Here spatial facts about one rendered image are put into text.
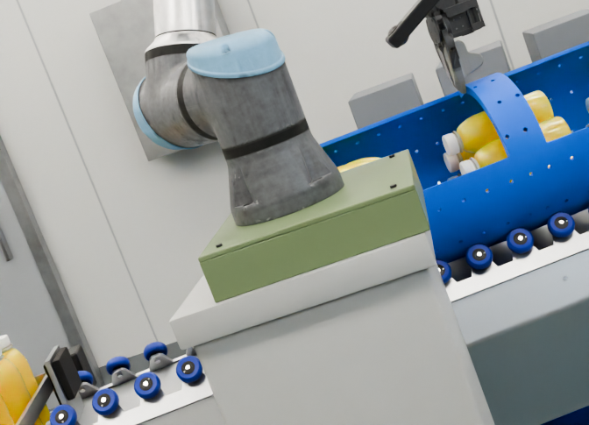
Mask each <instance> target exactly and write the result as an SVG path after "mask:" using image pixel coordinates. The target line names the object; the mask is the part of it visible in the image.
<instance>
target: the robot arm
mask: <svg viewBox="0 0 589 425"><path fill-rule="evenodd" d="M153 15H154V34H155V39H154V41H153V43H152V44H151V45H150V46H149V47H148V48H147V49H146V50H145V77H144V78H143V79H142V80H141V82H140V83H139V85H138V86H137V88H136V90H135V92H134V96H133V112H134V116H135V118H136V121H137V123H138V126H139V127H140V129H141V130H142V132H144V134H145V135H146V136H147V137H148V138H149V139H151V140H152V142H154V143H155V144H157V145H160V146H162V147H164V148H167V149H172V150H181V149H195V148H198V147H200V146H202V145H206V144H208V143H212V142H216V141H218V142H219V145H220V146H221V149H222V151H223V154H224V157H225V160H226V162H227V166H228V174H229V189H230V205H231V213H232V216H233V218H234V221H235V223H236V225H237V226H250V225H254V224H259V223H265V222H268V221H272V220H274V219H277V218H280V217H283V216H287V215H290V214H293V213H295V212H297V211H300V210H302V209H305V208H307V207H310V206H312V205H314V204H316V203H318V202H321V201H323V200H325V199H326V198H328V197H330V196H332V195H334V194H335V193H336V192H338V191H339V190H340V189H342V188H343V186H344V182H343V179H342V176H341V173H340V172H339V170H338V168H337V166H336V165H335V164H334V163H333V161H332V160H331V159H330V157H329V156H328V155H327V153H326V152H325V151H324V149H323V148H322V147H321V146H320V145H319V144H318V142H317V141H316V139H315V138H314V137H313V135H312V133H311V131H310V129H309V125H308V123H307V120H306V117H305V115H304V112H303V110H302V106H301V103H300V101H299V98H298V95H297V93H296V91H295V86H294V84H293V82H292V79H291V76H290V74H289V72H288V69H287V65H286V62H285V59H286V58H285V55H284V53H283V52H282V51H281V49H280V47H279V45H278V42H277V40H276V38H275V36H274V35H273V33H272V32H270V31H269V30H267V29H262V28H259V29H252V30H248V31H243V32H237V33H234V34H231V35H226V36H223V37H220V38H217V37H216V17H215V1H214V0H153ZM425 18H427V19H426V25H427V28H428V31H429V35H430V37H431V39H432V41H433V43H434V46H435V49H436V52H437V55H438V57H439V59H440V61H441V63H442V65H443V67H444V69H445V72H446V74H447V75H448V77H449V79H450V80H451V83H452V85H453V86H454V88H456V89H457V90H458V91H459V92H460V93H461V94H465V93H466V86H465V77H466V76H467V75H468V74H470V73H471V72H473V71H474V70H475V69H477V68H478V67H480V66H481V65H482V64H483V57H482V55H481V54H480V53H470V52H468V51H467V49H466V46H465V43H464V42H463V41H461V40H457V41H454V39H455V38H457V37H460V36H462V37H463V36H465V35H468V34H471V33H473V32H474V31H477V30H479V29H481V28H482V27H484V26H486V25H485V23H484V20H483V18H482V15H481V12H480V9H479V5H478V2H477V0H417V2H416V3H415V4H414V5H413V7H412V8H411V9H410V10H409V11H408V13H407V14H406V15H405V16H404V17H403V18H402V20H401V21H400V22H399V23H398V24H397V25H395V26H393V27H392V28H391V29H390V30H389V32H388V35H387V37H386V42H387V43H388V44H389V45H390V46H391V47H392V48H399V47H400V46H403V45H405V44H406V43H407V42H408V38H409V35H410V34H411V33H412V32H413V31H414V30H415V28H416V27H417V26H418V25H419V24H420V23H421V22H422V21H423V20H424V19H425ZM479 18H480V19H479ZM480 20H481V21H480Z"/></svg>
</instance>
